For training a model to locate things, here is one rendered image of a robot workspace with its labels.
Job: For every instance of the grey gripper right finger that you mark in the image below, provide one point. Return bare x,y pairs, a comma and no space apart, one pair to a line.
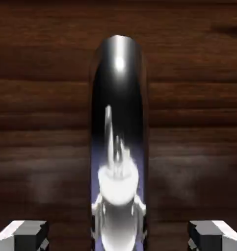
206,235

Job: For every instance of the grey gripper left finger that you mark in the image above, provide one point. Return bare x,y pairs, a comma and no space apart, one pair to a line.
28,235

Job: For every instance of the dark wood cabinet door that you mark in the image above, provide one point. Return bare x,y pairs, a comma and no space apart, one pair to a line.
189,98

